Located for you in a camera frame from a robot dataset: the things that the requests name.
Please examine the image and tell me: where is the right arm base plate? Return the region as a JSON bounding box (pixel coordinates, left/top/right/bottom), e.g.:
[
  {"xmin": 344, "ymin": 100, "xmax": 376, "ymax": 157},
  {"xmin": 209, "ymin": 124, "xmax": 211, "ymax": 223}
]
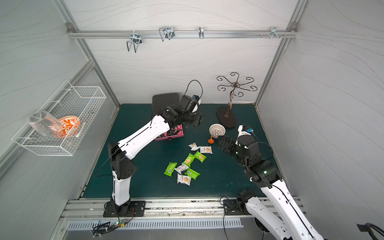
[{"xmin": 222, "ymin": 199, "xmax": 246, "ymax": 216}]

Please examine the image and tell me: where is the pink top drawer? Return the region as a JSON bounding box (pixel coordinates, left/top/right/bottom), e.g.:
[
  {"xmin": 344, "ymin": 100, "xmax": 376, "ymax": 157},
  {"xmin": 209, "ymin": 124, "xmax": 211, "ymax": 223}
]
[{"xmin": 155, "ymin": 125, "xmax": 184, "ymax": 141}]

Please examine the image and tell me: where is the metal hook middle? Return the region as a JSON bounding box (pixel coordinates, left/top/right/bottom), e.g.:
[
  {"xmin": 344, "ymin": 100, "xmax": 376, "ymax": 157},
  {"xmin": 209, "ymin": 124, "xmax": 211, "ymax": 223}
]
[{"xmin": 159, "ymin": 27, "xmax": 175, "ymax": 42}]

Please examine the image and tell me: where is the white cookie packet small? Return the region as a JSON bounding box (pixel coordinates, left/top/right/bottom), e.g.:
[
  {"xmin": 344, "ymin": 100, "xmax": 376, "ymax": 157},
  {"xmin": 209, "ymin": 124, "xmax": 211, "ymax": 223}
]
[{"xmin": 188, "ymin": 143, "xmax": 200, "ymax": 151}]

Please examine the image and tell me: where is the green cookie packet far left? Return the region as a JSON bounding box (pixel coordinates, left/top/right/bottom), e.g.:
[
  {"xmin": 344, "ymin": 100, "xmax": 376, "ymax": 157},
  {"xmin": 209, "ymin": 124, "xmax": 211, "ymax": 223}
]
[{"xmin": 164, "ymin": 163, "xmax": 178, "ymax": 177}]

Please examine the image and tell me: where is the metal hook right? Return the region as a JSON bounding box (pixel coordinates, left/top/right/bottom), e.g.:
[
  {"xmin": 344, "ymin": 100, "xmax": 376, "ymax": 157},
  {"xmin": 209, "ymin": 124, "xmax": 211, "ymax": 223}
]
[{"xmin": 260, "ymin": 27, "xmax": 287, "ymax": 39}]

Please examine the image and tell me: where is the black pink drawer cabinet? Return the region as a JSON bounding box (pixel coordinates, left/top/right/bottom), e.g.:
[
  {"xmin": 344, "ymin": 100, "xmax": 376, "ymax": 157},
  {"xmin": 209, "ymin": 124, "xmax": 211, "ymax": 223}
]
[{"xmin": 151, "ymin": 92, "xmax": 184, "ymax": 142}]

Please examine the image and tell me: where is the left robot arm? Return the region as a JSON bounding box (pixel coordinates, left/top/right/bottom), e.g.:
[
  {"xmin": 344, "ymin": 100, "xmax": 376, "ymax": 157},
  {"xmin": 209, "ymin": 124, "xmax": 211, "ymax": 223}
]
[{"xmin": 108, "ymin": 95, "xmax": 204, "ymax": 211}]

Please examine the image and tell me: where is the orange patterned bowl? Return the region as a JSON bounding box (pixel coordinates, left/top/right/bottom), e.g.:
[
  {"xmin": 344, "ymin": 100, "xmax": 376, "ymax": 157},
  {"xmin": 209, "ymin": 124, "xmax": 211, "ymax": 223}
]
[{"xmin": 55, "ymin": 116, "xmax": 81, "ymax": 138}]

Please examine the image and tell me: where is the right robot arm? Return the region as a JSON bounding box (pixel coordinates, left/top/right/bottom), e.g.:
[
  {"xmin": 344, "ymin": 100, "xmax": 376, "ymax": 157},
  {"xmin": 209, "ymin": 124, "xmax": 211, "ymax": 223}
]
[{"xmin": 218, "ymin": 125, "xmax": 323, "ymax": 240}]

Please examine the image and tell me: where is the white cookie packet bottom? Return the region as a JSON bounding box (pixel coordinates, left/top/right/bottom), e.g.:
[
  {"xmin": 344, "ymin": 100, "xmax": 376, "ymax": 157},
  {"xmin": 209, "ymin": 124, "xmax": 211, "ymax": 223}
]
[{"xmin": 177, "ymin": 174, "xmax": 192, "ymax": 186}]

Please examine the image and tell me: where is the metal hook small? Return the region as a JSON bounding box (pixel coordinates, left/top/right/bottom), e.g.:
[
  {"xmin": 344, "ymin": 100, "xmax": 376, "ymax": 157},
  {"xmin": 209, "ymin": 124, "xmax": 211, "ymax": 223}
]
[{"xmin": 198, "ymin": 27, "xmax": 204, "ymax": 39}]

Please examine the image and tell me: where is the green cookie packet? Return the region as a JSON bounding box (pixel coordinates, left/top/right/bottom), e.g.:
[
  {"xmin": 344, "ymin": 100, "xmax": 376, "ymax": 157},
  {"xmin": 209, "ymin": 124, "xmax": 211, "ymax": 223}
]
[
  {"xmin": 194, "ymin": 151, "xmax": 207, "ymax": 163},
  {"xmin": 185, "ymin": 168, "xmax": 201, "ymax": 180},
  {"xmin": 183, "ymin": 153, "xmax": 196, "ymax": 168},
  {"xmin": 164, "ymin": 163, "xmax": 178, "ymax": 177}
]

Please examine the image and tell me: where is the green cookie packet lower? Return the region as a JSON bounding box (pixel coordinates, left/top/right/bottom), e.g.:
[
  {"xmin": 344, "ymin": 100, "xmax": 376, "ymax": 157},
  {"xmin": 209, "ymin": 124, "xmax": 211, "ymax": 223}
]
[{"xmin": 185, "ymin": 168, "xmax": 201, "ymax": 180}]

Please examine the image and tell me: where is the black metal jewelry stand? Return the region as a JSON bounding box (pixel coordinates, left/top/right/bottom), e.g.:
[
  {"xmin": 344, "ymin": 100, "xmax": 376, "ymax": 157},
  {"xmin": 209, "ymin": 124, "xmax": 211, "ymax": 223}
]
[{"xmin": 217, "ymin": 72, "xmax": 258, "ymax": 128}]

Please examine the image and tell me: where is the white cookie packet upper right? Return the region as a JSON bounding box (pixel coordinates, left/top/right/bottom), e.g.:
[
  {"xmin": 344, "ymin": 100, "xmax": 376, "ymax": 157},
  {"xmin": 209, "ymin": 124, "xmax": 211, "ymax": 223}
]
[{"xmin": 199, "ymin": 146, "xmax": 213, "ymax": 154}]

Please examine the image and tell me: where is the metal double hook left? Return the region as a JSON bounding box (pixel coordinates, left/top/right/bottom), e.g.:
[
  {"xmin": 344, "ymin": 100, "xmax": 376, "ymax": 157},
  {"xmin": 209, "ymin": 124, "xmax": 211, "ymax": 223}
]
[{"xmin": 126, "ymin": 33, "xmax": 143, "ymax": 53}]

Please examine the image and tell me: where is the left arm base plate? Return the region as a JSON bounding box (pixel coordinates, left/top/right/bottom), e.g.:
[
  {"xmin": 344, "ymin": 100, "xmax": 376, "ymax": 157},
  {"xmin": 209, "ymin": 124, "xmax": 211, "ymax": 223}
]
[{"xmin": 103, "ymin": 201, "xmax": 146, "ymax": 218}]

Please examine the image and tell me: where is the green cookie packet upper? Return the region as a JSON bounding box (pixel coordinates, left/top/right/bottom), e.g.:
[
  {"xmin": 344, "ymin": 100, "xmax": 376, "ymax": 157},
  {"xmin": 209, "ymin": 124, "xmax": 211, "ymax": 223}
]
[{"xmin": 194, "ymin": 151, "xmax": 207, "ymax": 163}]

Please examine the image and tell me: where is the green cookie packet centre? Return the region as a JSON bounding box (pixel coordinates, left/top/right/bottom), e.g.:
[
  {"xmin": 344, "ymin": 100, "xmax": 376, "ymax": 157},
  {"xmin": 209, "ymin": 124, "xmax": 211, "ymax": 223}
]
[{"xmin": 183, "ymin": 153, "xmax": 196, "ymax": 168}]

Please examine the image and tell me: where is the metal rail bar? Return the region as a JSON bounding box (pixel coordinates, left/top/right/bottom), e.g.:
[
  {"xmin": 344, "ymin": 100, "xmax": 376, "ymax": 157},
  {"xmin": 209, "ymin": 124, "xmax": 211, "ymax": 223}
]
[{"xmin": 68, "ymin": 29, "xmax": 299, "ymax": 40}]

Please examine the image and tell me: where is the white strainer orange handle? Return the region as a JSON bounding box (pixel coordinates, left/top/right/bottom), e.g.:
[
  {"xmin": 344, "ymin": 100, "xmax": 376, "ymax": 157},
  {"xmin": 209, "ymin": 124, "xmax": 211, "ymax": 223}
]
[{"xmin": 208, "ymin": 124, "xmax": 226, "ymax": 144}]

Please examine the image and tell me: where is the white cookie packet middle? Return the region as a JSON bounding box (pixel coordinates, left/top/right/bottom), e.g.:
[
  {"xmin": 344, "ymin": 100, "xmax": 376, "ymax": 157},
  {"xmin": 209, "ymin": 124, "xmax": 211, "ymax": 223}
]
[{"xmin": 175, "ymin": 163, "xmax": 189, "ymax": 175}]

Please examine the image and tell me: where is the white wire basket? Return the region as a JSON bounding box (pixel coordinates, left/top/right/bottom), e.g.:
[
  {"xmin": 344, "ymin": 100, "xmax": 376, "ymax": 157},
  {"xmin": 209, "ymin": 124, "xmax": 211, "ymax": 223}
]
[{"xmin": 12, "ymin": 81, "xmax": 106, "ymax": 157}]

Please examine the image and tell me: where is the clear glass cup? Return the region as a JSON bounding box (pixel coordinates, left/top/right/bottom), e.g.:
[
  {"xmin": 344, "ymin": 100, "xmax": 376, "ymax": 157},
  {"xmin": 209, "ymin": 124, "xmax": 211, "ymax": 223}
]
[{"xmin": 28, "ymin": 111, "xmax": 63, "ymax": 138}]

